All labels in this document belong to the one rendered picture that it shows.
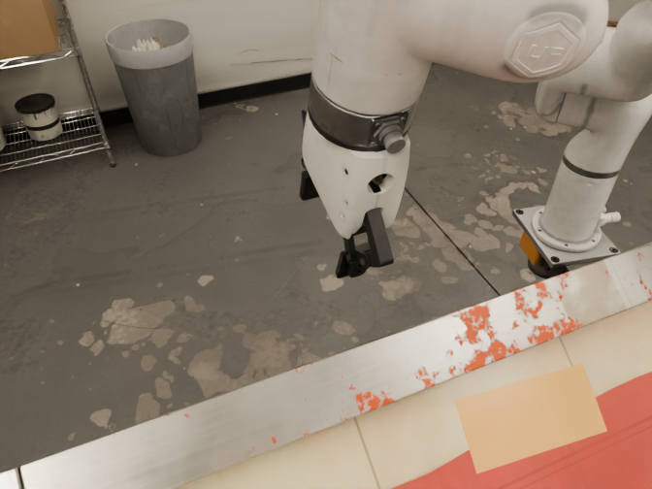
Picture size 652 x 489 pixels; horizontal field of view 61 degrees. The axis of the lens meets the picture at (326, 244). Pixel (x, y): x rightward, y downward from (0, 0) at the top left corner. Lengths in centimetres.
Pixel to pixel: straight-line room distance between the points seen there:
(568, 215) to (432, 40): 78
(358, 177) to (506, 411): 19
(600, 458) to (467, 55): 29
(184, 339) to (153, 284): 37
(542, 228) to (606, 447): 71
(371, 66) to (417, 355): 17
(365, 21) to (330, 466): 26
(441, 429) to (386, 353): 7
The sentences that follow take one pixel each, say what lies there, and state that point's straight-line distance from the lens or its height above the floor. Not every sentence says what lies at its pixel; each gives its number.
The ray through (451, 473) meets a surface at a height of 148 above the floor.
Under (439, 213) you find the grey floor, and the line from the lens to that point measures 294.
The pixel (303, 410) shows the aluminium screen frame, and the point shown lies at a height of 155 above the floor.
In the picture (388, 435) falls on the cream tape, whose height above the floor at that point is 150.
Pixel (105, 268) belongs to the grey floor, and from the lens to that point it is 278.
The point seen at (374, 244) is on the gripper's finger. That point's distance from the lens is 42.
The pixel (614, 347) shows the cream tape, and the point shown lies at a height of 150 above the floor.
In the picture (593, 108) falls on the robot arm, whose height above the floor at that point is 141.
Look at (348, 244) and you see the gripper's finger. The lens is 45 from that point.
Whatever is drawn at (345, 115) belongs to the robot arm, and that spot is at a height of 165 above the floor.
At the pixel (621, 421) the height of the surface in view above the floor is 147.
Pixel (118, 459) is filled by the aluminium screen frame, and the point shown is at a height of 155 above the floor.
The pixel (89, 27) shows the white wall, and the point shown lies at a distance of 361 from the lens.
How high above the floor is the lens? 183
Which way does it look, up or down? 43 degrees down
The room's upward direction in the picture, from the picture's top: straight up
